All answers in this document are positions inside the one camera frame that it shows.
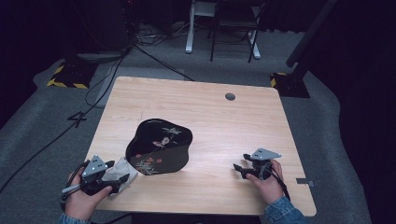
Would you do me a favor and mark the white cloth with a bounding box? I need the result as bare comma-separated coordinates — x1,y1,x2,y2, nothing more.
102,157,139,196

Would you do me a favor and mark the grey tape strip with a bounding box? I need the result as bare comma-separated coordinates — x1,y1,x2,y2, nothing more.
295,177,316,188

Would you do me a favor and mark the dark equipment cabinet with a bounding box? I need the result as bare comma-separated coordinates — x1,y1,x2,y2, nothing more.
69,0,135,54

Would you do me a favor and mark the person's left hand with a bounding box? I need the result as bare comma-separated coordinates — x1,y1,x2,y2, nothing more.
64,167,113,222

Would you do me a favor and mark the black hazard-striped stand base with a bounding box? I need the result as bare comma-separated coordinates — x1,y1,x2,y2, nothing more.
46,60,99,90
269,72,311,99

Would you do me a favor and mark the black lacquer floral tray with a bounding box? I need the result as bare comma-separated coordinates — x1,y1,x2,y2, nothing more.
125,118,194,176

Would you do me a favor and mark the hand-held gripper cable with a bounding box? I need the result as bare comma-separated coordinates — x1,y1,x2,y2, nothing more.
60,160,92,213
260,161,291,202

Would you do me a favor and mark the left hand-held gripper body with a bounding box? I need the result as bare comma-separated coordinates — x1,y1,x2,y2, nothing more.
79,154,125,197

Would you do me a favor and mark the bundle of floor cables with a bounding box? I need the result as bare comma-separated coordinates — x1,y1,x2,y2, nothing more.
134,21,189,47

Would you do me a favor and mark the left hand-held gripper cable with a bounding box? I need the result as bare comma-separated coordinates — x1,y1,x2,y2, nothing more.
60,160,92,213

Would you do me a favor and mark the long black floor cable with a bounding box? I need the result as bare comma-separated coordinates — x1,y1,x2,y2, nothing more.
0,46,134,194

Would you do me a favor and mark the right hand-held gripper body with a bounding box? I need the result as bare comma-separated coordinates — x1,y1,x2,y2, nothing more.
245,147,283,181

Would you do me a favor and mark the black slanted stand pole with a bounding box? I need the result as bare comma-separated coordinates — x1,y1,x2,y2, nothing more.
285,0,339,69

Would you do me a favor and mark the white desk frame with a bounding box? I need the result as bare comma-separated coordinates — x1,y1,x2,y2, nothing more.
185,0,262,61

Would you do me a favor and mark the black chair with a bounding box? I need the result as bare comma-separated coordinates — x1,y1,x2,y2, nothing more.
208,0,266,63

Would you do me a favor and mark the right hand-held gripper cable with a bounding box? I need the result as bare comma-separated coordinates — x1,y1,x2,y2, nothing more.
260,161,291,202

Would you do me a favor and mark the person's right hand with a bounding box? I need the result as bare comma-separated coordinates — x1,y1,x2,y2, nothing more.
245,159,285,205

